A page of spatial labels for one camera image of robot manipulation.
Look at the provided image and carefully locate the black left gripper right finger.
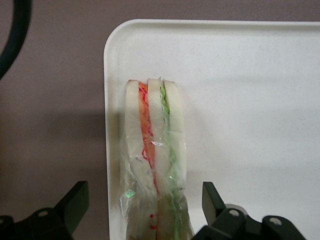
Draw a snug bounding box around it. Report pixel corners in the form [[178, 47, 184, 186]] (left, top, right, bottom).
[[192, 181, 306, 240]]

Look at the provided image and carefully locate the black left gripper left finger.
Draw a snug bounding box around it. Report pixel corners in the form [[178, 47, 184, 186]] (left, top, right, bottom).
[[0, 180, 90, 240]]

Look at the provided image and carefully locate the plastic-wrapped triangle sandwich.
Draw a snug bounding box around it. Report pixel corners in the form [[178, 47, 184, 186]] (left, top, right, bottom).
[[117, 77, 195, 240]]

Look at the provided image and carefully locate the beige plastic serving tray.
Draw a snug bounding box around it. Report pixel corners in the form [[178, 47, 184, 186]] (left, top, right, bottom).
[[103, 19, 320, 240]]

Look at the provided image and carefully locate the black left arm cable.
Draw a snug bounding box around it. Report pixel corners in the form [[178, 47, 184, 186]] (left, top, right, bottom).
[[0, 0, 33, 80]]

